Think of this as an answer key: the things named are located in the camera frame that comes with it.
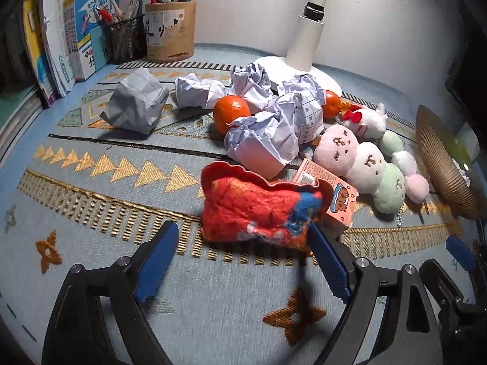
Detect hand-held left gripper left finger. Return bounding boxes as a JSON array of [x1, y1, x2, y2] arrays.
[[42, 221, 179, 365]]

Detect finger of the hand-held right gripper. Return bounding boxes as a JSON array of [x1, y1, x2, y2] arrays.
[[446, 236, 487, 299], [419, 259, 468, 312]]

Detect small orange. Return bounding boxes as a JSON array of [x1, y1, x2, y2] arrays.
[[323, 90, 342, 119]]

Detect dark monitor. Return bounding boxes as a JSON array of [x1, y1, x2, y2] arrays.
[[445, 0, 487, 130]]

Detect crumpled grid paper ball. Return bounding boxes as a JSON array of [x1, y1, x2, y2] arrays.
[[100, 67, 169, 135]]

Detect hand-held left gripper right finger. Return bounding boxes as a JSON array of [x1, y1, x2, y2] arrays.
[[307, 222, 444, 365]]

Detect brown cylinder pen holder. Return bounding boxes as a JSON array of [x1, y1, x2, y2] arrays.
[[145, 1, 197, 61]]

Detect white plush with red bow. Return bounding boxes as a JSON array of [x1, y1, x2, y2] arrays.
[[340, 103, 388, 139]]

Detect blue cover workbook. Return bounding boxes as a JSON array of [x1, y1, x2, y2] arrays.
[[74, 0, 123, 81]]

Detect blue patterned table mat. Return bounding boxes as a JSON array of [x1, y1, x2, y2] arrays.
[[0, 42, 487, 365]]

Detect yellow cover book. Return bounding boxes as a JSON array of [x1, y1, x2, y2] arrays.
[[21, 0, 58, 108]]

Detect large paper ball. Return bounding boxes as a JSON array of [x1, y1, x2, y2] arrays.
[[224, 99, 305, 180]]

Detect large three-ball plush toy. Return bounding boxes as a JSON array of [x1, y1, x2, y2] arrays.
[[313, 125, 406, 229]]

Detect small pink cartoon box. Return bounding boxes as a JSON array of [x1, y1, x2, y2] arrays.
[[292, 158, 359, 236]]

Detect printed paper ball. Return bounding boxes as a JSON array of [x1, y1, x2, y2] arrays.
[[278, 73, 327, 143]]

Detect white desk lamp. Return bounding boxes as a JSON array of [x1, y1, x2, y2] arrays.
[[253, 0, 343, 97]]

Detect row of books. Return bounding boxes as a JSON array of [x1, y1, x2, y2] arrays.
[[38, 0, 115, 96]]

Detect black mesh pen holder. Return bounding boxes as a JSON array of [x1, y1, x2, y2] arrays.
[[98, 14, 148, 65]]

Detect small three-ball plush toy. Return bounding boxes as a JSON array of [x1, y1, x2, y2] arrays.
[[378, 131, 430, 203]]

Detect pale green packet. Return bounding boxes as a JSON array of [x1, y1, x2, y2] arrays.
[[454, 122, 479, 160]]

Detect large orange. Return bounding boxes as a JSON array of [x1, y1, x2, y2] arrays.
[[212, 95, 252, 135]]

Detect brown woven basket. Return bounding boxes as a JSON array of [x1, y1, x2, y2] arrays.
[[415, 105, 481, 220]]

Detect red felt pouch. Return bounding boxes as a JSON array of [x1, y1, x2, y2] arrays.
[[200, 161, 335, 253]]

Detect striped spine book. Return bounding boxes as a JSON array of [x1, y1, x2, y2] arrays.
[[63, 0, 83, 82]]

